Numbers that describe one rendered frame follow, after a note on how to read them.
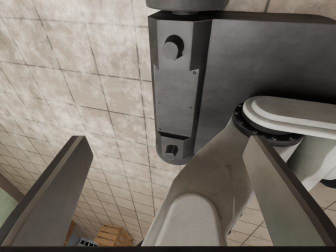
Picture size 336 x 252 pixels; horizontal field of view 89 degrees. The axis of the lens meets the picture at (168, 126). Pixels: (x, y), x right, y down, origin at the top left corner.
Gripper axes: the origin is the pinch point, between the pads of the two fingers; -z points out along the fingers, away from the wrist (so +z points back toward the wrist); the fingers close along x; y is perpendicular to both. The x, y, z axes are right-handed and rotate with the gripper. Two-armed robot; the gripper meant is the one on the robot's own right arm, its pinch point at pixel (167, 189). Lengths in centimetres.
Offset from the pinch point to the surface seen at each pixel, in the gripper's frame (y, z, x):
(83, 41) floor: 10, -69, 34
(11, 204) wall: 221, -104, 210
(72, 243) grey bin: 367, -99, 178
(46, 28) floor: 6, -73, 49
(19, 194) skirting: 216, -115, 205
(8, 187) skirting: 195, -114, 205
